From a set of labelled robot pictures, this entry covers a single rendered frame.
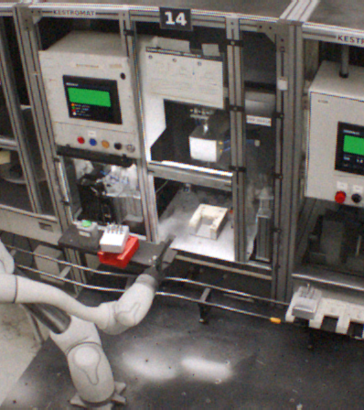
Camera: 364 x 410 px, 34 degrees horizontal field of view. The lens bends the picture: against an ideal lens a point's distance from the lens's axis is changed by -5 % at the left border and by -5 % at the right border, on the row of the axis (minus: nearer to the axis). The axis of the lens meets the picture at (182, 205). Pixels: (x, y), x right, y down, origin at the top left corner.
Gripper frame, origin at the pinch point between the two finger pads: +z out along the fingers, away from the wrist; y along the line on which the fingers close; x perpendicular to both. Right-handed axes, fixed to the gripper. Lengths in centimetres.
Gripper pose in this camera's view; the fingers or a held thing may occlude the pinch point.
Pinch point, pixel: (170, 247)
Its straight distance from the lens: 248.3
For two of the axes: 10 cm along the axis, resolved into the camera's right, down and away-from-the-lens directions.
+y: -0.7, -7.8, -6.2
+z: 3.9, -5.9, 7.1
